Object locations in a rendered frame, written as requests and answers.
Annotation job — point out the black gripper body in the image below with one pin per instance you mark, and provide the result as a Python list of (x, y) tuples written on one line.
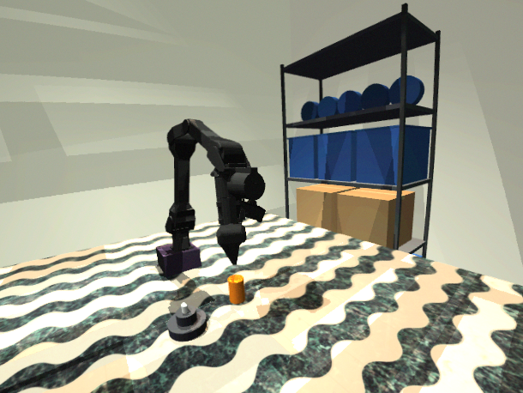
[(228, 213)]

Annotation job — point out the orange knob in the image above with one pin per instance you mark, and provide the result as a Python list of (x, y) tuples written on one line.
[(236, 289)]

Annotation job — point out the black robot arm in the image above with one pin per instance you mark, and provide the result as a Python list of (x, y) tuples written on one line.
[(233, 177)]

